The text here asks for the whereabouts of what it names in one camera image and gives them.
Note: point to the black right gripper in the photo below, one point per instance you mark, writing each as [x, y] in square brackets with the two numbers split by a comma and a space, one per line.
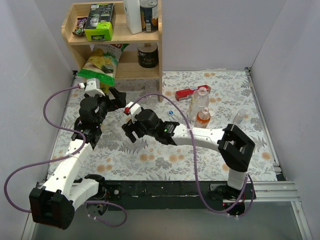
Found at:
[132, 128]

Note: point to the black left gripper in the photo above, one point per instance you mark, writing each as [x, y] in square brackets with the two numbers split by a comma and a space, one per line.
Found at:
[111, 98]

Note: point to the small clear water bottle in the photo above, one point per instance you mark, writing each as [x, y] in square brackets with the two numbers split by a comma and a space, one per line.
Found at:
[150, 100]

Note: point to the orange juice bottle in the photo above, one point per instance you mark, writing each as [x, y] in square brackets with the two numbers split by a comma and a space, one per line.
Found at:
[203, 118]

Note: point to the clear plastic bottle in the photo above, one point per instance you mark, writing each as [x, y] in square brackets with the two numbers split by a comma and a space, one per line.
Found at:
[199, 100]

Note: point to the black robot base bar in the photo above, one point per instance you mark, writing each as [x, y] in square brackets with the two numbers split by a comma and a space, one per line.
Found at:
[115, 195]

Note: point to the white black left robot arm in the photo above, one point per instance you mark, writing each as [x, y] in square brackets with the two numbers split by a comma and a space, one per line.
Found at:
[55, 203]

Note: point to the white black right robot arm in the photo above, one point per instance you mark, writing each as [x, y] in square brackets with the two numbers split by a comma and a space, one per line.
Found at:
[235, 147]

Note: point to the yellow green snack packet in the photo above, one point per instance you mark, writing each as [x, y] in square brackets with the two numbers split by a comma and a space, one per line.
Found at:
[105, 88]

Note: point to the green cassava chips bag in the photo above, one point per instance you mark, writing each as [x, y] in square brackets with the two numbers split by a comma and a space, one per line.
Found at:
[103, 62]

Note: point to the red toothpaste box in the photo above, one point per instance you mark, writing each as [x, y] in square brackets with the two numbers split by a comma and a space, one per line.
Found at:
[188, 92]

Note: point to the black label jar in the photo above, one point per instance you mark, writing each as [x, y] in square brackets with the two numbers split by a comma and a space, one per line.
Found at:
[148, 55]

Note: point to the purple candy packet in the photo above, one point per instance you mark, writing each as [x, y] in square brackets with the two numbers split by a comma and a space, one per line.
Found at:
[80, 27]

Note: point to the green black box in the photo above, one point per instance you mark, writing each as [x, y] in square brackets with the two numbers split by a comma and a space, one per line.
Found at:
[100, 22]

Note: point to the white carton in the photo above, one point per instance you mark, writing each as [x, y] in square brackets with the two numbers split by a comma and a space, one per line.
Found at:
[133, 15]

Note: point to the tin can orange label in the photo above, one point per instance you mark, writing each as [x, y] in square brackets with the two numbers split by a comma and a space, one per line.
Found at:
[149, 15]

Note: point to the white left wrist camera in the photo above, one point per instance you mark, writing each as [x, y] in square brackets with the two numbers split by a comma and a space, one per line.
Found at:
[91, 87]

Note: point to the aluminium table edge rail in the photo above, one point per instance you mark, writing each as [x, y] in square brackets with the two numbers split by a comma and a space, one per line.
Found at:
[282, 191]

